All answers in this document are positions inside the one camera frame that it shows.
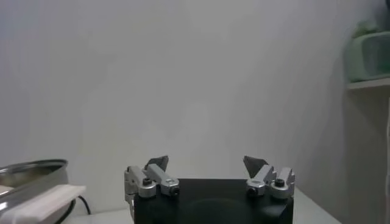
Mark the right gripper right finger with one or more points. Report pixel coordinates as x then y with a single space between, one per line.
274 182

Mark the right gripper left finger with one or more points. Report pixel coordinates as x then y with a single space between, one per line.
143 182

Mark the stainless perforated steamer basket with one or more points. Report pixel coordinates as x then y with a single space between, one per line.
36 179

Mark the white electric cooker pot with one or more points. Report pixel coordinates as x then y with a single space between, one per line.
69 210

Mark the white desk with appliance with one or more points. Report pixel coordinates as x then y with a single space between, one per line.
368 83

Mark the mint green appliance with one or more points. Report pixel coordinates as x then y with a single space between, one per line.
368 54

